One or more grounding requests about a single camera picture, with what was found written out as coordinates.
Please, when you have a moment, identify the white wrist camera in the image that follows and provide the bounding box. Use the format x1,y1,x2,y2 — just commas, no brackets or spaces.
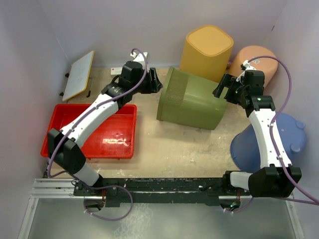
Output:
130,52,148,67
240,60,256,75

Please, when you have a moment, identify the blue round plastic bucket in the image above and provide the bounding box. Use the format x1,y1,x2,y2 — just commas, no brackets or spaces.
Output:
230,109,307,173

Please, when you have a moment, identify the green mesh waste basket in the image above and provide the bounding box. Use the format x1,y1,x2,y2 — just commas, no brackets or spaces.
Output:
157,67,227,130

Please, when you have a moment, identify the small whiteboard yellow frame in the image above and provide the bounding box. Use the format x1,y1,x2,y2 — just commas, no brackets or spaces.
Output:
62,50,95,102

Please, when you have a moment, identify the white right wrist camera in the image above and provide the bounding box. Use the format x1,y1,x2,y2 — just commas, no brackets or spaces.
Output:
240,60,256,75

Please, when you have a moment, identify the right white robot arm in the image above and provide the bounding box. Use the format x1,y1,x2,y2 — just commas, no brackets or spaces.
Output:
213,70,302,198

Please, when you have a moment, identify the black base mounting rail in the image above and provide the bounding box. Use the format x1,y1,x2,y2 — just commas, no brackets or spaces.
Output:
73,177,252,209

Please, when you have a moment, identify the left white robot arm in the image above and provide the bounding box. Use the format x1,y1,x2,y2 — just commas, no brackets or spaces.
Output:
47,61,163,195

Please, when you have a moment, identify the small white red box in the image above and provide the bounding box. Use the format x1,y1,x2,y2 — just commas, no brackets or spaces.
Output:
110,67,122,76

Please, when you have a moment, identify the red plastic tray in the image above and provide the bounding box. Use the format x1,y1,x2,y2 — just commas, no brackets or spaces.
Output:
48,104,137,159

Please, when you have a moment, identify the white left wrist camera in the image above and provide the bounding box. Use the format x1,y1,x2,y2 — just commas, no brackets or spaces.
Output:
130,52,148,67

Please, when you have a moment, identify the orange round plastic bucket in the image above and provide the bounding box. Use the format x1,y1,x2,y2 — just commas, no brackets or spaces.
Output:
228,45,278,87

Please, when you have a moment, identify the aluminium frame rail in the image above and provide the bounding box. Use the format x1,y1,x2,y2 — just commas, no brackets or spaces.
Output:
18,178,305,239

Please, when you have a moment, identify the yellow mesh waste basket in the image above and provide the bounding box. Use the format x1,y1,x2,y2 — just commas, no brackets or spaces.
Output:
179,25,234,83

